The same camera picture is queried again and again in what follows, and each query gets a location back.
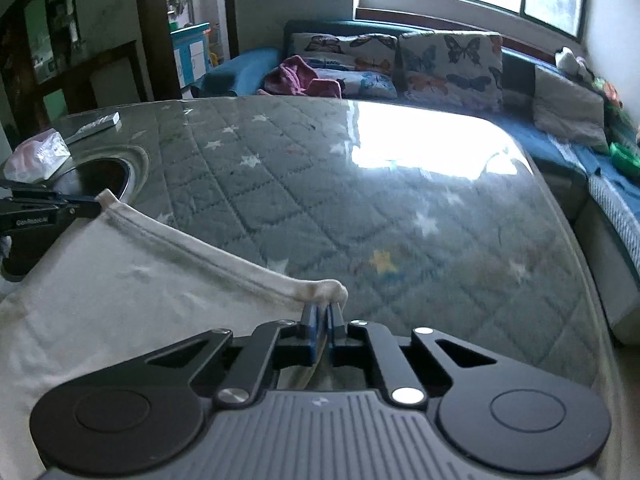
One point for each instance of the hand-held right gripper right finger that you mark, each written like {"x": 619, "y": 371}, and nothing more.
{"x": 332, "y": 330}

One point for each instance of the grey quilted star mat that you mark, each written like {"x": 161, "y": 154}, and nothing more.
{"x": 400, "y": 240}

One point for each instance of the green plastic bag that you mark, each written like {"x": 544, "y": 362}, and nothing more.
{"x": 625, "y": 157}

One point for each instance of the clear plastic bag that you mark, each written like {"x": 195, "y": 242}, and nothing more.
{"x": 36, "y": 156}

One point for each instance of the dark wooden cabinet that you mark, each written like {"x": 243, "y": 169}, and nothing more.
{"x": 60, "y": 60}

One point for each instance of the blue sofa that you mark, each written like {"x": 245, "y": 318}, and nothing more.
{"x": 520, "y": 127}

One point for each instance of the white garment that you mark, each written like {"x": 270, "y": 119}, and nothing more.
{"x": 125, "y": 290}

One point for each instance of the long butterfly print pillow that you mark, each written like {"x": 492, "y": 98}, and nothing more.
{"x": 345, "y": 45}

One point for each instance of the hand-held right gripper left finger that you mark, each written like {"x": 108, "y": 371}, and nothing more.
{"x": 310, "y": 332}

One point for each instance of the white sofa throw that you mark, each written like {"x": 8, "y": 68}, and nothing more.
{"x": 617, "y": 210}

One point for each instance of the grey cushion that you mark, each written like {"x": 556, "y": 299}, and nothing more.
{"x": 567, "y": 107}

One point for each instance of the white stuffed toy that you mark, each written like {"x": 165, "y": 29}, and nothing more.
{"x": 570, "y": 60}

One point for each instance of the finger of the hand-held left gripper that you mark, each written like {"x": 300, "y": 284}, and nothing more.
{"x": 30, "y": 187}
{"x": 75, "y": 207}

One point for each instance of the pink cloth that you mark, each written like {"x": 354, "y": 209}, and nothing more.
{"x": 295, "y": 77}

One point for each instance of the blue white cabinet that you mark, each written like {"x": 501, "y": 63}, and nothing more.
{"x": 192, "y": 52}

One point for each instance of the square butterfly print pillow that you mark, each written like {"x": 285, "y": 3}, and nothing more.
{"x": 452, "y": 72}

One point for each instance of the butterfly print blanket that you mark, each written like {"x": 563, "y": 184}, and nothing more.
{"x": 370, "y": 84}

